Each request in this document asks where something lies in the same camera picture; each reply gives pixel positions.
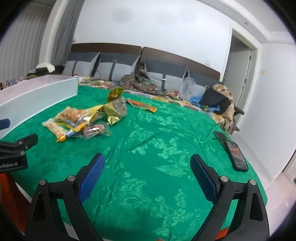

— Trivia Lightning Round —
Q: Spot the dark chair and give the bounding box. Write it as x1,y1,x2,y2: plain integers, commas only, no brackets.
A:
232,105,245,132

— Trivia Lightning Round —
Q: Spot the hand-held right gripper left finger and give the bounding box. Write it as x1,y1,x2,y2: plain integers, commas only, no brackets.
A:
24,152,106,241

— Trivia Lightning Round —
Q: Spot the yellow snack packet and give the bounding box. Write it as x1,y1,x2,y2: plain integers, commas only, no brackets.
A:
85,105,104,122

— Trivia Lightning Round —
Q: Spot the black bag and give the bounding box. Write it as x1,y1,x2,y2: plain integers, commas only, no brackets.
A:
200,89,232,114

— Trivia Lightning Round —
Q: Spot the orange yellow sausage stick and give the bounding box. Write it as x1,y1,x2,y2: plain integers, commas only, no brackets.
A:
57,131,75,142

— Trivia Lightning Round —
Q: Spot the clear plastic bag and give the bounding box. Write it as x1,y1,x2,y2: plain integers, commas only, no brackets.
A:
179,70,197,100

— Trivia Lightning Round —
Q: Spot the colourful printed bedsheet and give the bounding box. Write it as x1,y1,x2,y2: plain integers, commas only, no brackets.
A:
79,77,232,130

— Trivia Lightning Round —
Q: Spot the floral cloth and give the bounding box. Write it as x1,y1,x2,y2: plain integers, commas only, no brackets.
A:
120,66,162,94

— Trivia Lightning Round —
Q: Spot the grey curtain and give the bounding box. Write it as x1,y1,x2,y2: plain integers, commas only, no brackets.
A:
0,0,81,86

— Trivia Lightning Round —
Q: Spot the gold foil snack packet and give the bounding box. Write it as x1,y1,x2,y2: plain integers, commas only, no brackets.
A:
103,88,128,127

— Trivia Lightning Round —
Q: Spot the thin dark cable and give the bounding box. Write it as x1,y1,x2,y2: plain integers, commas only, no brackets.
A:
207,124,220,139

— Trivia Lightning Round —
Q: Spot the orange box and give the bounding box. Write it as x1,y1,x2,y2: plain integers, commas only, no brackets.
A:
0,173,30,234

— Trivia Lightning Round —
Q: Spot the blue cloth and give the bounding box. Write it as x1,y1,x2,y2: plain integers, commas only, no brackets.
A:
187,95,222,112

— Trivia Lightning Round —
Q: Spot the clear yellow-rimmed cookie packet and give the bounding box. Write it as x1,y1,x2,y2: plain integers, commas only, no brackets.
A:
53,107,93,130

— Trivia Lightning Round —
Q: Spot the white door frame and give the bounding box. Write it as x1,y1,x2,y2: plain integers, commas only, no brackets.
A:
223,24,258,130

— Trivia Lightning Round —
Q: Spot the white storage box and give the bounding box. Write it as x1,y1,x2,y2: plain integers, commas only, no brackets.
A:
0,75,79,139

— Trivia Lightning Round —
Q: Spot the white cloth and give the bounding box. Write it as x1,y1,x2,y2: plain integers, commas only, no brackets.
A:
35,62,56,72

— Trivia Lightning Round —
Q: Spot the black smartphone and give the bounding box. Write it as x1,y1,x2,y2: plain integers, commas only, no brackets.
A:
225,141,249,172

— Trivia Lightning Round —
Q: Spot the long orange snack packet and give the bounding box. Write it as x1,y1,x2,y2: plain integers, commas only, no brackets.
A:
126,98,158,113

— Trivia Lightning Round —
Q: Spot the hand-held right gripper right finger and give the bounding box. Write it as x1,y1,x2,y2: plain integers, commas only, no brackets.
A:
190,153,270,241

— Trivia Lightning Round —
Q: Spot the dark cloth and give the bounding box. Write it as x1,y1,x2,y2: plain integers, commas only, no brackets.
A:
26,68,65,80

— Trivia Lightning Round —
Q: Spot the green patterned blanket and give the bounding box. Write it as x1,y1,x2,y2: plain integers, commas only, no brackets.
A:
0,85,269,241

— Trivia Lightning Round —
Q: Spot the clear red sausage packet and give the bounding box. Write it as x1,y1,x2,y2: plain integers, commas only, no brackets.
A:
79,123,111,139

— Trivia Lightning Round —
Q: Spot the black power bank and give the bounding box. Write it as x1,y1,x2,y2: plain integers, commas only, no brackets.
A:
213,131,228,142

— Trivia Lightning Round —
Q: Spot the beige snack bar packet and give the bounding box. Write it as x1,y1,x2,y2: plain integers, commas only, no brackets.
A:
42,118,70,137

